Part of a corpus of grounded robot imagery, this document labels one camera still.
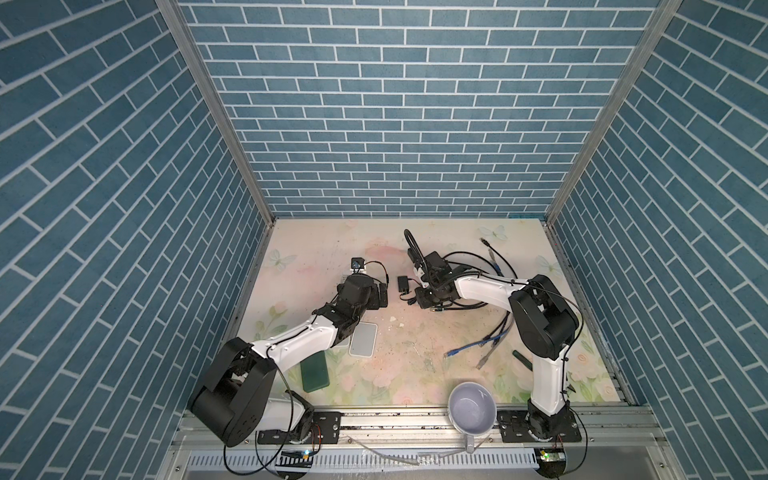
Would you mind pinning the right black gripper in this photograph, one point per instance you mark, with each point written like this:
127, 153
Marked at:
421, 300

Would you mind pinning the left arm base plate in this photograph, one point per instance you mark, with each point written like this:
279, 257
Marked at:
326, 424

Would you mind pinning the green handled pliers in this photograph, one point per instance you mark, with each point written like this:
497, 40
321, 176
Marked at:
523, 360

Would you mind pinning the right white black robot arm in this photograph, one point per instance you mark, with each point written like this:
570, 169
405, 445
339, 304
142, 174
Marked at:
545, 322

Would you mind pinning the green network switch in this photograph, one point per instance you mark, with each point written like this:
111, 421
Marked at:
314, 372

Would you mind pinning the black power adapter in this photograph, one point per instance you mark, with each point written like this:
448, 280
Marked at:
406, 294

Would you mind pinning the lavender mug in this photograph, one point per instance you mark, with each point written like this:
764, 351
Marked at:
472, 411

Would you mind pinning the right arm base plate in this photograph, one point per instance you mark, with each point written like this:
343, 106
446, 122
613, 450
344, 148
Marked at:
518, 426

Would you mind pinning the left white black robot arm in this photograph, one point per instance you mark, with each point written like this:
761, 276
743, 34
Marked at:
233, 398

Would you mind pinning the aluminium frame rail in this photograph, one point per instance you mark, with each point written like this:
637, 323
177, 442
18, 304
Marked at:
615, 438

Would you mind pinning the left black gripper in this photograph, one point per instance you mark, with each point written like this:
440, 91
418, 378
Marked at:
375, 302

